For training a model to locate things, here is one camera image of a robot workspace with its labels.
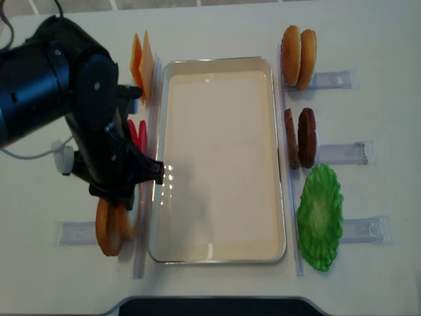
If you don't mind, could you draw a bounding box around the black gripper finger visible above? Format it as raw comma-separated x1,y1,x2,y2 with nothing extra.
98,187,134,211
136,154,164,184

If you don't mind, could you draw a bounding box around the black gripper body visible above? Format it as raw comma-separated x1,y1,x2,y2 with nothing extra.
66,85,143,198

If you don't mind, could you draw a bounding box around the bun slice white face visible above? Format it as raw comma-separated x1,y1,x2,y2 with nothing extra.
116,184,141,240

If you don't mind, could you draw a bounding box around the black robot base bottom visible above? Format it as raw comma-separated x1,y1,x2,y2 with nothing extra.
118,298,321,316

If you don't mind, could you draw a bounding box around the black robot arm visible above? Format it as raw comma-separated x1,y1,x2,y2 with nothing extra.
1,16,164,209

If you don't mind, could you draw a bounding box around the right red tomato slice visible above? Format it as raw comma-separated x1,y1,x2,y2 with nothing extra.
137,120,147,154

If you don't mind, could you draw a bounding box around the red tomato slice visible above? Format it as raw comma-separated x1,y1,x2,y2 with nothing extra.
137,120,147,154
127,119,138,145

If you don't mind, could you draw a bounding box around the left red tomato slice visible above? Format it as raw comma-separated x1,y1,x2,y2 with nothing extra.
127,119,138,145

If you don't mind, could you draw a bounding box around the orange cheese slice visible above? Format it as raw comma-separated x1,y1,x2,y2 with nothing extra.
130,33,150,93

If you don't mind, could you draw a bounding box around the thin brown meat patty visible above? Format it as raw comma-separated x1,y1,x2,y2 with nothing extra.
284,109,299,170

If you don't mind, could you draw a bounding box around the dark brown meat patty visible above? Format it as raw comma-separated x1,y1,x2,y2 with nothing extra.
298,108,317,169

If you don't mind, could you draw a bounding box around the green lettuce leaf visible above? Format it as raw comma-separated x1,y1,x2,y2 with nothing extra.
297,164,343,272

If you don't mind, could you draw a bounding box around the brown bun slice outer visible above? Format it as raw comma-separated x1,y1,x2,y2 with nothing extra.
95,198,123,256

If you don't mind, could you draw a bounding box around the white metal baking tray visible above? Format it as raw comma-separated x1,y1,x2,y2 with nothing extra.
148,57,286,264

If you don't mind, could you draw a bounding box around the golden bun slice left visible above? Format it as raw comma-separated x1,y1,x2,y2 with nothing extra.
280,25,301,86

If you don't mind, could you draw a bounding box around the golden bun slice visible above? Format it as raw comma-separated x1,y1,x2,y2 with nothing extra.
280,25,301,86
296,29,317,90

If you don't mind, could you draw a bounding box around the golden bun slice right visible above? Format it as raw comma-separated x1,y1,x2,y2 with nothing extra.
296,29,317,90

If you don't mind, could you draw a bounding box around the white cable with connector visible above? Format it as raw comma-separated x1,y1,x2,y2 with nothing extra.
0,134,75,175

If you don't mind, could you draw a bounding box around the clear left bun holder rail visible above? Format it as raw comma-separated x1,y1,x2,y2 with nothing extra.
54,221,97,247

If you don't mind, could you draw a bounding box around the clear bun holder rail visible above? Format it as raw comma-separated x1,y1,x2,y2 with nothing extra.
54,221,97,247
284,69,359,92

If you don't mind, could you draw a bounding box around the clear patty holder rail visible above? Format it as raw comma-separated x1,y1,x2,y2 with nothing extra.
315,141,376,165

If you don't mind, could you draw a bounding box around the clear right bun holder rail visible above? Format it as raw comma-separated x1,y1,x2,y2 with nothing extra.
284,69,359,92

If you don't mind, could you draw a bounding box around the clear lettuce holder rail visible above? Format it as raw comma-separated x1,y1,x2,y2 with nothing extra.
339,215,392,244

